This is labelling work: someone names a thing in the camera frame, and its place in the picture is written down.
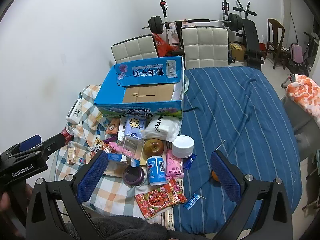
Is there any blue cardboard box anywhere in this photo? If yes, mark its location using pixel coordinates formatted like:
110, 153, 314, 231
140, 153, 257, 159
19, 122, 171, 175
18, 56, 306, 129
94, 56, 185, 119

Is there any blue cartoon tissue pack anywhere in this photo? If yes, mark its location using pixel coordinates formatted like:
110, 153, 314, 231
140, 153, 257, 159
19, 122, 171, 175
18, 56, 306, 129
124, 116, 147, 139

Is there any small red jar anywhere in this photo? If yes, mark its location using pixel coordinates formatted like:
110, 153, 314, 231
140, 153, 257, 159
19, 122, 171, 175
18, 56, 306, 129
60, 125, 74, 143

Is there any clear plastic box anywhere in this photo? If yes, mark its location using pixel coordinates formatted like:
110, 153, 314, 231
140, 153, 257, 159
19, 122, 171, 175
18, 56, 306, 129
117, 135, 145, 160

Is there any plaid cloth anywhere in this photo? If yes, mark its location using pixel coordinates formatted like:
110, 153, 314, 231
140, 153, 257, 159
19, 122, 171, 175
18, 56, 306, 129
55, 84, 185, 225

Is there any blue striped cloth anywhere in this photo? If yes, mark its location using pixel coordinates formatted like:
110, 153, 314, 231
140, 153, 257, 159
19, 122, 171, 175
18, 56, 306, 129
172, 66, 300, 233

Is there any purple round container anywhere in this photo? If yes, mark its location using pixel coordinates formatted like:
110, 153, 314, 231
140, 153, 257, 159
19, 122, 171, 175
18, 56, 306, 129
123, 165, 146, 187

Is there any pink wrapper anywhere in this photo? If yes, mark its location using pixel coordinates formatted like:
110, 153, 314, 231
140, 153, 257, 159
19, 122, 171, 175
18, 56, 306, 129
109, 142, 135, 157

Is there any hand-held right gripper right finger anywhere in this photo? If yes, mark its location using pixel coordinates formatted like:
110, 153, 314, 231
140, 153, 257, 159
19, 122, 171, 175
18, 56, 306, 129
210, 150, 293, 240

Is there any white soft pack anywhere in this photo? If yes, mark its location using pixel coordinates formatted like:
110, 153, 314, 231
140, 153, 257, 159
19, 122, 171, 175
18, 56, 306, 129
144, 115, 182, 142

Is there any blue candy wrapper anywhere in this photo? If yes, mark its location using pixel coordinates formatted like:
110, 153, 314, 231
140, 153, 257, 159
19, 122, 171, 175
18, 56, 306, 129
183, 155, 197, 169
183, 193, 201, 210

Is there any white round jar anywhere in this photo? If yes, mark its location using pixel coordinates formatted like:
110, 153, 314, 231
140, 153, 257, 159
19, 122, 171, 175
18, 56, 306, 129
172, 135, 195, 158

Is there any person's left hand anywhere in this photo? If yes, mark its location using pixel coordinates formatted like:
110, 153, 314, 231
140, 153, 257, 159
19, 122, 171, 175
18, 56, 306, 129
0, 183, 34, 214

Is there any pink packet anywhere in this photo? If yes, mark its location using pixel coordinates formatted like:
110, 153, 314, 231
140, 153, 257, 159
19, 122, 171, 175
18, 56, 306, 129
165, 150, 184, 179

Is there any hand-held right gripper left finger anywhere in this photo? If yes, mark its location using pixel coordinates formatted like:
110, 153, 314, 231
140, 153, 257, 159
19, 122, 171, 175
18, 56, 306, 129
25, 150, 110, 240

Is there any black barbell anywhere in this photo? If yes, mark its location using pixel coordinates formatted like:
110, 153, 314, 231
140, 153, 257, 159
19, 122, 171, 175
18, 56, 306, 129
142, 13, 243, 34

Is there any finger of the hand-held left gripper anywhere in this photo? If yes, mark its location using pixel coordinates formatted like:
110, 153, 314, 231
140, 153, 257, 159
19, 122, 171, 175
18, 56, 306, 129
0, 134, 42, 155
17, 132, 69, 158

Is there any brown apple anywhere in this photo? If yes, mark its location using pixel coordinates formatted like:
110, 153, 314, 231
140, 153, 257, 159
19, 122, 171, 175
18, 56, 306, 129
143, 139, 164, 155

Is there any orange snack packet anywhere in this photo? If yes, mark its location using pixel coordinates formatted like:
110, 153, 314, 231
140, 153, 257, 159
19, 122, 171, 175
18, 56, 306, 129
105, 118, 120, 134

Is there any white padded chair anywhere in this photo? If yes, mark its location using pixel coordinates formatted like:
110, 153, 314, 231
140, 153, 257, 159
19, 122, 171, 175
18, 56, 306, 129
180, 26, 230, 69
111, 34, 158, 64

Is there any small orange white box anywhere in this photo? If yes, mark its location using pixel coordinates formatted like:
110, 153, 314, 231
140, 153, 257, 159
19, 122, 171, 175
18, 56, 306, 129
66, 147, 78, 165

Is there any red plastic bag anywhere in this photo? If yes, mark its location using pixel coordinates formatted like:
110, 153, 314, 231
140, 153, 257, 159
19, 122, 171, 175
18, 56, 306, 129
152, 33, 180, 57

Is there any pink suitcase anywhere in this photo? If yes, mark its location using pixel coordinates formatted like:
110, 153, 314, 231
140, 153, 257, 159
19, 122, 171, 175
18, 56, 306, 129
290, 43, 305, 64

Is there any grey chair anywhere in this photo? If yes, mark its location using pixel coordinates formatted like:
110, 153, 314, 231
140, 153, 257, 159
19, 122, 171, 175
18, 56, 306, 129
282, 97, 320, 160

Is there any orange floral cloth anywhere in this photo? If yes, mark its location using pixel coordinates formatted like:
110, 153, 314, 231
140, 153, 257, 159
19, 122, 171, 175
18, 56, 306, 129
286, 74, 320, 119

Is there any dark fleece clothing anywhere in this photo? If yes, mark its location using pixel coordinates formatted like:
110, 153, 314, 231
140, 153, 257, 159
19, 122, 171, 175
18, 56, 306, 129
64, 215, 208, 240

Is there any brown cardboard carton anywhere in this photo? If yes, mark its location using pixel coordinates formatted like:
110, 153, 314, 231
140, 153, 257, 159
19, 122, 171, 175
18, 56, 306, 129
230, 42, 247, 62

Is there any blue white canister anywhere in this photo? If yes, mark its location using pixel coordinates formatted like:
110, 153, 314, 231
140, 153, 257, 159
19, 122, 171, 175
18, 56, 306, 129
147, 155, 167, 186

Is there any dark wooden chair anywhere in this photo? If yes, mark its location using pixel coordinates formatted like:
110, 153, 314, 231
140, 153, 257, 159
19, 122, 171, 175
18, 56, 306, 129
265, 19, 292, 69

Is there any white tissue pack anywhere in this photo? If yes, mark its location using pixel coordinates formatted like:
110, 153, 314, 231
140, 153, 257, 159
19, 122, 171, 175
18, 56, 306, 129
65, 99, 84, 125

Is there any red snack packet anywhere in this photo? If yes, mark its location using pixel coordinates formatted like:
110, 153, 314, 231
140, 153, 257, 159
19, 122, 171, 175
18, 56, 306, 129
134, 179, 187, 219

